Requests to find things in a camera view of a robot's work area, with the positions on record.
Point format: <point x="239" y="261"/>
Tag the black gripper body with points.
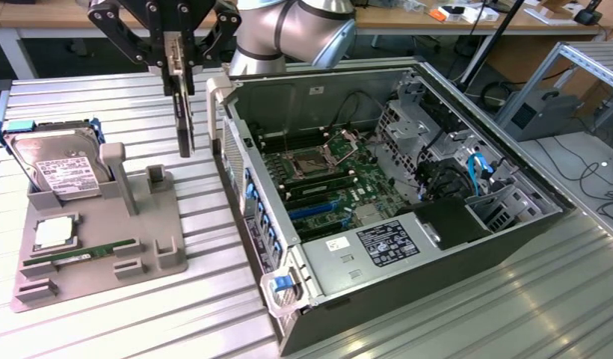
<point x="171" y="15"/>

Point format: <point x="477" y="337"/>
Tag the black graphics card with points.
<point x="186" y="123"/>

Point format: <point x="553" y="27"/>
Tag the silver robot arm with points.
<point x="286" y="30"/>

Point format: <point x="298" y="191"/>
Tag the wooden desk white legs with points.
<point x="36" y="20"/>

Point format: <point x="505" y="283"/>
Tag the wooden desk with clutter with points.
<point x="401" y="20"/>

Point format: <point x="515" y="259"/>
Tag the hard disk with blue carrier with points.
<point x="62" y="164"/>

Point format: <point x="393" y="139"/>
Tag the CPU socket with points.
<point x="308" y="162"/>

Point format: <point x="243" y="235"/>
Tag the metal socket cover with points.
<point x="342" y="147"/>

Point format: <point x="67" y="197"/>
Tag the orange and white box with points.
<point x="446" y="13"/>

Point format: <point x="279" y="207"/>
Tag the metal disk bay cage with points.
<point x="411" y="131"/>

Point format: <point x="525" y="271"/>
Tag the black RAM stick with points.
<point x="320" y="188"/>

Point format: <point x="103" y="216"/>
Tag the blue expansion slot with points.
<point x="311" y="212"/>

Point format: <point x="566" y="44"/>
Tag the green motherboard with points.
<point x="371" y="194"/>

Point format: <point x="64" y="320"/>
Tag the black stand pole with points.
<point x="491" y="41"/>

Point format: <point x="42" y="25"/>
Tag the silver CPU chip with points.
<point x="54" y="232"/>

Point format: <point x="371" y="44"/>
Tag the grey parts rack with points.
<point x="102" y="239"/>

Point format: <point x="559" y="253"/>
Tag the black expansion slot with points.
<point x="318" y="230"/>

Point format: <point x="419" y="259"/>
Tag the green RAM stick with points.
<point x="82" y="254"/>

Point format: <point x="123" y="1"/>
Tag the grey power supply unit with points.
<point x="336" y="261"/>

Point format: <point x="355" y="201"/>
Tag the grey control box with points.
<point x="541" y="112"/>

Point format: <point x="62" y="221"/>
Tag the blue case latch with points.
<point x="282" y="283"/>

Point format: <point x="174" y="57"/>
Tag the black plastic shroud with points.
<point x="451" y="224"/>

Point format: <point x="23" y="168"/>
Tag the black desk device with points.
<point x="587" y="13"/>

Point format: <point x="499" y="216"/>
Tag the black open PC case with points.
<point x="435" y="284"/>

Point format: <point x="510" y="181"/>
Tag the aluminium profile frame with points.
<point x="586" y="50"/>

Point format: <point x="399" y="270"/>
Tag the metal disk bay bracket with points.
<point x="506" y="205"/>

